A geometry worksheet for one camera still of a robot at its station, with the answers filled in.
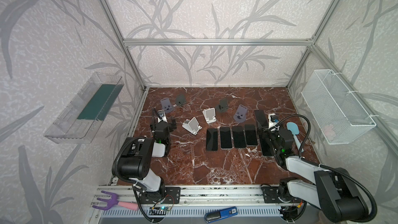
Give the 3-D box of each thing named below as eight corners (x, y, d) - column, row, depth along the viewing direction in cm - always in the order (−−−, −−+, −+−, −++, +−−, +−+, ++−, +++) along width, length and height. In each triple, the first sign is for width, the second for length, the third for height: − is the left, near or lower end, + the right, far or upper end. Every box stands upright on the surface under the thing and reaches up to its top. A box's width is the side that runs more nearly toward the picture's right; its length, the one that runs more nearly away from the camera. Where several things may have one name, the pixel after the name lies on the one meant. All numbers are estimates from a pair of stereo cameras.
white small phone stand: (207, 124, 102) (207, 116, 95) (204, 117, 106) (204, 109, 99) (216, 121, 103) (217, 113, 96) (213, 114, 107) (213, 106, 100)
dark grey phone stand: (215, 112, 108) (216, 109, 105) (215, 102, 114) (215, 98, 111) (228, 112, 108) (228, 109, 105) (227, 102, 114) (227, 98, 111)
